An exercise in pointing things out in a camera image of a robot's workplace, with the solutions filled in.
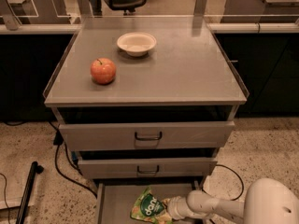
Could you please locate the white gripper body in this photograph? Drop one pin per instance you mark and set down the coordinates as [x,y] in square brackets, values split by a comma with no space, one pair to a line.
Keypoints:
[177,208]

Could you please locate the green rice chip bag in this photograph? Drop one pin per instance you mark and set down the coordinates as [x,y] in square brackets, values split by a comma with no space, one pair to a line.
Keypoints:
[149,209]

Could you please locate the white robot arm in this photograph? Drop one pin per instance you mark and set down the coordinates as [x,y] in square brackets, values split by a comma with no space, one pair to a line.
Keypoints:
[267,201]

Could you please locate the bottom grey drawer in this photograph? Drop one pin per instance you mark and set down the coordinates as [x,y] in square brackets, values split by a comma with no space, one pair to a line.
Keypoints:
[116,198]

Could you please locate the grey drawer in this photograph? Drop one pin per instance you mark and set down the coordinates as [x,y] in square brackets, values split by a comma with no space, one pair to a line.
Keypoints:
[132,136]
[136,168]
[116,198]

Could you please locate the top grey drawer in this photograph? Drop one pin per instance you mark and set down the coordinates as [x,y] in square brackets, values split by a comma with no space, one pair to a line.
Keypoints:
[132,136]

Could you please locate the middle grey drawer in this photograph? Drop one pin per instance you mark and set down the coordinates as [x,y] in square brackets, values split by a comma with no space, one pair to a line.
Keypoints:
[136,168]

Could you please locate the grey drawer cabinet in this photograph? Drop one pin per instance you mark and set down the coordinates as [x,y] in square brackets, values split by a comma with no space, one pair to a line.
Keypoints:
[185,78]

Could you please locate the black pole on floor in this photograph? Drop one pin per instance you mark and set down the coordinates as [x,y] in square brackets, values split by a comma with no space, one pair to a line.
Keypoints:
[34,170]

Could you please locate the red apple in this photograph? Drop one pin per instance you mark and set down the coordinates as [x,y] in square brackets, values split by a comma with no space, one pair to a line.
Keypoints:
[103,71]

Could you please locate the white paper bowl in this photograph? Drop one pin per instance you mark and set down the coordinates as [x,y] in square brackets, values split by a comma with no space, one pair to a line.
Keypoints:
[136,44]

